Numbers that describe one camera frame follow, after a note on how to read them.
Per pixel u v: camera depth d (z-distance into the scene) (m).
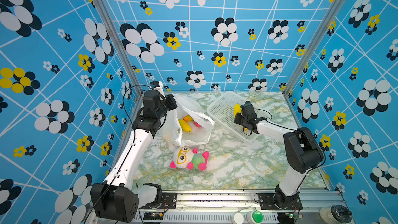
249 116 0.76
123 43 0.93
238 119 0.87
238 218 0.63
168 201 0.73
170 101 0.66
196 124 0.89
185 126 0.96
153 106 0.55
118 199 0.37
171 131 0.83
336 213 0.62
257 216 0.62
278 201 0.66
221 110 1.08
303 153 0.48
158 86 0.66
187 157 0.81
